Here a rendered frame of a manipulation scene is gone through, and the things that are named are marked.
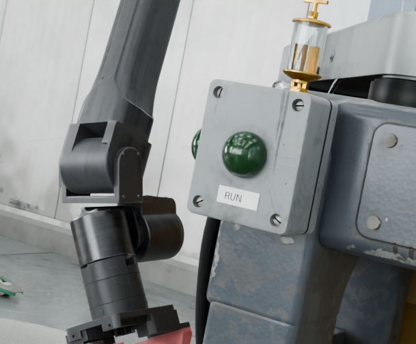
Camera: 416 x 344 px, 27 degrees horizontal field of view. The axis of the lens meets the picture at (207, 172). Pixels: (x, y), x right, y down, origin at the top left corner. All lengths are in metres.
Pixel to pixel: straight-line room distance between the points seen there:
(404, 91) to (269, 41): 5.82
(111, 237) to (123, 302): 0.06
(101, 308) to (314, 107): 0.38
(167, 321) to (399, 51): 0.36
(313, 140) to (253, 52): 6.00
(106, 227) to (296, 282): 0.31
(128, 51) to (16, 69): 7.04
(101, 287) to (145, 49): 0.25
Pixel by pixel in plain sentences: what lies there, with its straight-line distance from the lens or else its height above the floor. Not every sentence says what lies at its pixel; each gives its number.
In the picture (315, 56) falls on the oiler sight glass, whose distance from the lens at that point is 0.62.
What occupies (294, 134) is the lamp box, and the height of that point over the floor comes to 1.30.
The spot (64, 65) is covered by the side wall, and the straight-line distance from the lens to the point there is 7.56.
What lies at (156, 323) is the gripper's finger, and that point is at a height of 1.10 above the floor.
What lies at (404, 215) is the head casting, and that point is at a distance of 0.56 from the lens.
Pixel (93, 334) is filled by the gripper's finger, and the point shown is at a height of 1.08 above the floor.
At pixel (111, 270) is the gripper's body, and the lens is 0.84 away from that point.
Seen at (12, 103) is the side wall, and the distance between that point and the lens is 7.91.
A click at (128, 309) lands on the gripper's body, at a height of 1.11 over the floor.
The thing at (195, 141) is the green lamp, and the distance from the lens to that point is 0.58.
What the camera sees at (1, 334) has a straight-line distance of 1.05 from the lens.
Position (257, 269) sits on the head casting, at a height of 1.21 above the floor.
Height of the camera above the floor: 1.30
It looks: 3 degrees down
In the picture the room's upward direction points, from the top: 11 degrees clockwise
